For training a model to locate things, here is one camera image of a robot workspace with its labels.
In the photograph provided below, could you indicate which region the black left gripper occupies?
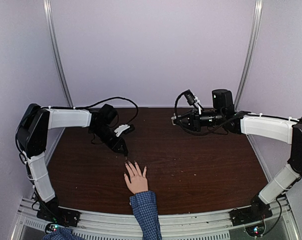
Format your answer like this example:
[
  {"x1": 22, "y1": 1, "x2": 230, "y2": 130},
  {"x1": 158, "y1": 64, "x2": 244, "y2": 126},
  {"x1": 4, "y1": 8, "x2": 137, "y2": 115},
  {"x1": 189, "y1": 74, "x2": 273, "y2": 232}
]
[{"x1": 90, "y1": 124, "x2": 128, "y2": 154}]

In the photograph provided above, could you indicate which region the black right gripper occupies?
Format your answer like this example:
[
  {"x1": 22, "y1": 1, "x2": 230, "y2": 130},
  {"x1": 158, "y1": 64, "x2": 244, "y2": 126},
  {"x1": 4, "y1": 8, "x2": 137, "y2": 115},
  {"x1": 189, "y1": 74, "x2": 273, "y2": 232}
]
[{"x1": 174, "y1": 107, "x2": 225, "y2": 132}]

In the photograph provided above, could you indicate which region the clear nail polish bottle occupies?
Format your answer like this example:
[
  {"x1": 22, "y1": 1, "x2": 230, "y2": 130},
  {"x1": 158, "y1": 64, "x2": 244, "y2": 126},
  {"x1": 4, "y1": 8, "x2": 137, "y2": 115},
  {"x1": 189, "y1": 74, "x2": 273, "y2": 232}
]
[{"x1": 171, "y1": 114, "x2": 177, "y2": 126}]

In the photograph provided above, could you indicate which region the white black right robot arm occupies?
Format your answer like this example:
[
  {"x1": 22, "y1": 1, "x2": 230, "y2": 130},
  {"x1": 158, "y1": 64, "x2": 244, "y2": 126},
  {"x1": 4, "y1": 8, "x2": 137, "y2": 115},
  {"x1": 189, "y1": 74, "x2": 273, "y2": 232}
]
[{"x1": 171, "y1": 89, "x2": 302, "y2": 221}]

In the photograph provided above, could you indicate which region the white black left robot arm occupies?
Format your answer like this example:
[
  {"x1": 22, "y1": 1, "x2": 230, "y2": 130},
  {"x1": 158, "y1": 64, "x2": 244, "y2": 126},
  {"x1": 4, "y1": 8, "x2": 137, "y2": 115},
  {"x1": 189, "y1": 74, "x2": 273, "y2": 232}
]
[{"x1": 15, "y1": 103, "x2": 130, "y2": 222}]

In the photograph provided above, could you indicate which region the mannequin hand with painted nails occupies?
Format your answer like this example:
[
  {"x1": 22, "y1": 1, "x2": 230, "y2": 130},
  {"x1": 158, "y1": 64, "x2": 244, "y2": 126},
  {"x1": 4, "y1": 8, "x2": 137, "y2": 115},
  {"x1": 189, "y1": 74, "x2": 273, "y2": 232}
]
[{"x1": 124, "y1": 161, "x2": 149, "y2": 195}]

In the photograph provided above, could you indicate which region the blue checkered shirt sleeve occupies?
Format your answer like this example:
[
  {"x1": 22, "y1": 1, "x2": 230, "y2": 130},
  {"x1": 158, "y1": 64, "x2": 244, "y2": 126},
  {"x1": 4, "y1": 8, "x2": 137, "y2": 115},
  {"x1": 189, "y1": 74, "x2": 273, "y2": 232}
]
[{"x1": 130, "y1": 191, "x2": 162, "y2": 240}]

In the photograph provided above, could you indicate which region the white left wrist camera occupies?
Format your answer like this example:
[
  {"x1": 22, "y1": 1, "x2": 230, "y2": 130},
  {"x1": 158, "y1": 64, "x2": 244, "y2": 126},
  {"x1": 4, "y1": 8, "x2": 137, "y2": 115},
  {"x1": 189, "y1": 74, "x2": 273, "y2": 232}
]
[{"x1": 114, "y1": 124, "x2": 135, "y2": 137}]

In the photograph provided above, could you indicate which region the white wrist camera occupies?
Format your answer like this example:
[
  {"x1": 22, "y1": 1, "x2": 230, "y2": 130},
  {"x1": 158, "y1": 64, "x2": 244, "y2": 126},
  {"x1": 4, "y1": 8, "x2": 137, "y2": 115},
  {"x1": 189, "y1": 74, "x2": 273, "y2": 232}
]
[
  {"x1": 114, "y1": 124, "x2": 135, "y2": 137},
  {"x1": 183, "y1": 89, "x2": 203, "y2": 115}
]

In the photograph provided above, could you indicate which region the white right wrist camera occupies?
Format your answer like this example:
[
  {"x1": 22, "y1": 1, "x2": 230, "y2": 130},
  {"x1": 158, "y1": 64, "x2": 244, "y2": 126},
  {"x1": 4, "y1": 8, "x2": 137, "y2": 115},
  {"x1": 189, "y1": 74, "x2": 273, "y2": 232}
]
[{"x1": 183, "y1": 89, "x2": 203, "y2": 115}]

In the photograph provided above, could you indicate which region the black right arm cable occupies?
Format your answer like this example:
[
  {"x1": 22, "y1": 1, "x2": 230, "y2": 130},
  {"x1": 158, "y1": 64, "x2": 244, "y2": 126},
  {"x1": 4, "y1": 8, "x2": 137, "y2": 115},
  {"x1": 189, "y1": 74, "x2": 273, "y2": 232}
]
[{"x1": 173, "y1": 92, "x2": 241, "y2": 137}]

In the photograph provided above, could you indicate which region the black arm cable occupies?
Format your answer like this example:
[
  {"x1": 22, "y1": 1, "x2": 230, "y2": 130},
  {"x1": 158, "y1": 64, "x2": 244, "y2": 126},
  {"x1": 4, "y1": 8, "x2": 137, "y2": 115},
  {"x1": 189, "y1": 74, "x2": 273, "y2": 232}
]
[
  {"x1": 74, "y1": 96, "x2": 139, "y2": 129},
  {"x1": 173, "y1": 92, "x2": 241, "y2": 137}
]

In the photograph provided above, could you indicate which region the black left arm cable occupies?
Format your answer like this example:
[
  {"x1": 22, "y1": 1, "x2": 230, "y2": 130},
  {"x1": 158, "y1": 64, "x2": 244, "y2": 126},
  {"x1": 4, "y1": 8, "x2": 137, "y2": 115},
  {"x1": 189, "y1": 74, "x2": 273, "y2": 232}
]
[{"x1": 74, "y1": 96, "x2": 139, "y2": 129}]

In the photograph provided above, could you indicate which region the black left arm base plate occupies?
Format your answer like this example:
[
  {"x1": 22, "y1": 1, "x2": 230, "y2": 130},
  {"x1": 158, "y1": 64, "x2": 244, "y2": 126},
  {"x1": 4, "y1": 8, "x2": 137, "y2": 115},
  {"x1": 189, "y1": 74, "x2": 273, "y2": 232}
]
[{"x1": 36, "y1": 208, "x2": 80, "y2": 227}]

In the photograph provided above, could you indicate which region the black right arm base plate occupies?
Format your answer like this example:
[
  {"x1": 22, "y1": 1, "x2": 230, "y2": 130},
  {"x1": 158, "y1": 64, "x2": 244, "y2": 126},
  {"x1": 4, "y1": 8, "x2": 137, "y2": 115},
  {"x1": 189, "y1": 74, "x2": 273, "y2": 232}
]
[{"x1": 229, "y1": 206, "x2": 273, "y2": 226}]

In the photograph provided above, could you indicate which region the slotted aluminium base rail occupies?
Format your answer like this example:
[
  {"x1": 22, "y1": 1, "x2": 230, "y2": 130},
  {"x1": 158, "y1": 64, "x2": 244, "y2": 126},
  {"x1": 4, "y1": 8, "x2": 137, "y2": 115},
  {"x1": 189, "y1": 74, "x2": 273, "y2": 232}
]
[{"x1": 9, "y1": 192, "x2": 301, "y2": 240}]

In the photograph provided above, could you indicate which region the right aluminium frame post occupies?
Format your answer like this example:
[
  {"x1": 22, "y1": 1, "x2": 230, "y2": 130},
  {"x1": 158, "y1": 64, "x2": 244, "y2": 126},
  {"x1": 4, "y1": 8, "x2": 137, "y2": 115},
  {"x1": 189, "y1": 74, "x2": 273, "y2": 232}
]
[{"x1": 235, "y1": 0, "x2": 264, "y2": 109}]

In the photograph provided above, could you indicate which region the aluminium frame post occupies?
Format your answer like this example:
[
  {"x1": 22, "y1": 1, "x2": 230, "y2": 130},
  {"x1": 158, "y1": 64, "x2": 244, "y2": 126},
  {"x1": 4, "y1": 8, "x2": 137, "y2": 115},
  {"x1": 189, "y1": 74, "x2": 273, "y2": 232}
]
[
  {"x1": 43, "y1": 0, "x2": 73, "y2": 107},
  {"x1": 235, "y1": 0, "x2": 264, "y2": 109}
]

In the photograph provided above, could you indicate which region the left aluminium frame post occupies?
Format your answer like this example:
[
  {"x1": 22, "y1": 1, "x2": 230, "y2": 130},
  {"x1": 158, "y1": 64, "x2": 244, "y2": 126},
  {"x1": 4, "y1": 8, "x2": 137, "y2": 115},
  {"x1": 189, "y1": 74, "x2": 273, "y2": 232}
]
[{"x1": 43, "y1": 0, "x2": 73, "y2": 107}]

